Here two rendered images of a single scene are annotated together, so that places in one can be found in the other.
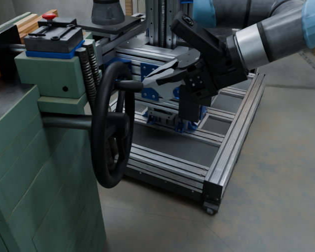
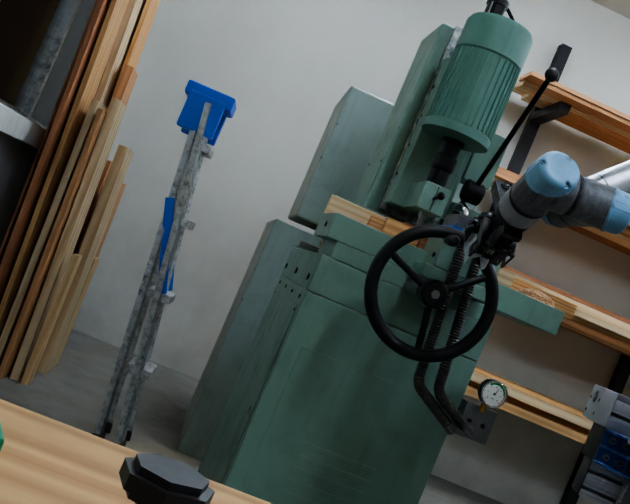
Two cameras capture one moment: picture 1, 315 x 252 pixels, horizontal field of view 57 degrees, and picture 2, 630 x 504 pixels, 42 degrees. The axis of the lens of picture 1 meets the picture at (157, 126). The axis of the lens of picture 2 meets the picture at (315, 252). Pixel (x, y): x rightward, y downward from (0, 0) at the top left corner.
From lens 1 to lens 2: 155 cm
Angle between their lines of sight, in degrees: 77
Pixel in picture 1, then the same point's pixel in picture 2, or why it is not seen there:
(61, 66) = not seen: hidden behind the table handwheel
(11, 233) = (300, 306)
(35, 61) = not seen: hidden behind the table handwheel
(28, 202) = (330, 314)
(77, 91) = (437, 257)
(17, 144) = (366, 260)
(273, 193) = not seen: outside the picture
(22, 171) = (351, 284)
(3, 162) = (346, 253)
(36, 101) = (413, 260)
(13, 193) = (330, 283)
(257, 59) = (504, 201)
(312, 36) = (529, 173)
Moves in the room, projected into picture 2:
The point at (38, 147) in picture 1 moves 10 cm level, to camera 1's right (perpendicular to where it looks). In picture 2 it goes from (381, 294) to (397, 301)
